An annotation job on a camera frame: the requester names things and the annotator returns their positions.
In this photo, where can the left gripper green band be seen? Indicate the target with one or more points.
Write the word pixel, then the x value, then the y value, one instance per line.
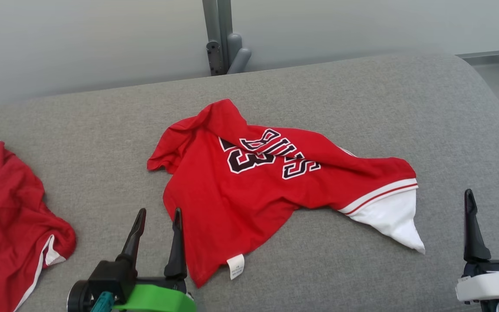
pixel 158 301

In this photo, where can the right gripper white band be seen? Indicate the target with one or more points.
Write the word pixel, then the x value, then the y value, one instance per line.
pixel 496 286

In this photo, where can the red jersey with white sleeves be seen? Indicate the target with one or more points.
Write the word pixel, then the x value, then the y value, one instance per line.
pixel 241 195

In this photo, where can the red and white garment pile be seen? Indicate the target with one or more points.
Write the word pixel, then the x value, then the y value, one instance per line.
pixel 7 216

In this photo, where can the grey metal hinge plate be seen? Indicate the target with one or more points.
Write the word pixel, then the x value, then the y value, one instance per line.
pixel 215 58

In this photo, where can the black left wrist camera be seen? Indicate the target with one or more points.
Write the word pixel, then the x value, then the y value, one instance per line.
pixel 111 279

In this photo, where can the grey metal floor rail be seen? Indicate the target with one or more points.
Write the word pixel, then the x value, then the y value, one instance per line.
pixel 492 54

